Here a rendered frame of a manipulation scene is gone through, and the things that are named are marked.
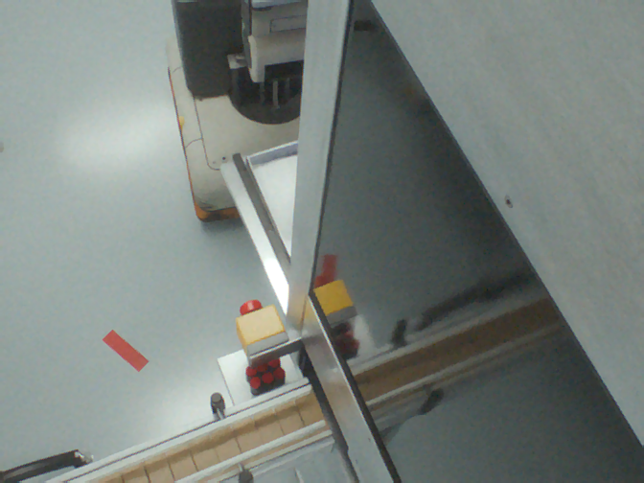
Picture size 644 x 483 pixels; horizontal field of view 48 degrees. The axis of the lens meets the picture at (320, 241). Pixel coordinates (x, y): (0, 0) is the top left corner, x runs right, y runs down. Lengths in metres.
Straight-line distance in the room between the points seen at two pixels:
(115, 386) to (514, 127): 2.00
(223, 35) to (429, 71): 1.77
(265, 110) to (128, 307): 0.77
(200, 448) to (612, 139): 1.03
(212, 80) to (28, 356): 1.02
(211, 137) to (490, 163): 1.93
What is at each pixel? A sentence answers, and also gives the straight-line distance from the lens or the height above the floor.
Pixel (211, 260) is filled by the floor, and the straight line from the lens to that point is 2.43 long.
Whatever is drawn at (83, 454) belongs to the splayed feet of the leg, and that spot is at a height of 0.01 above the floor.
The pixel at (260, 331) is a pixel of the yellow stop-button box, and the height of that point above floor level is 1.03.
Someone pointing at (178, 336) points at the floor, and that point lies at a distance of 2.33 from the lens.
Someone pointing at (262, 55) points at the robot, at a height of 0.79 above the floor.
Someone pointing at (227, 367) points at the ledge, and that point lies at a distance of 1.36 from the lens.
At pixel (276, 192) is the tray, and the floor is 0.88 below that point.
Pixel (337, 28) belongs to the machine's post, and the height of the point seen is 1.74.
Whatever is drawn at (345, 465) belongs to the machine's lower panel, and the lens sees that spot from 1.33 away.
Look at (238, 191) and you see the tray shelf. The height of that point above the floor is 0.88.
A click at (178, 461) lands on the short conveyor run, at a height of 0.93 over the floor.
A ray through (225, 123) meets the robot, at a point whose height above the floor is 0.28.
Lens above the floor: 2.18
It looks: 62 degrees down
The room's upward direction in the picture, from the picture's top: 8 degrees clockwise
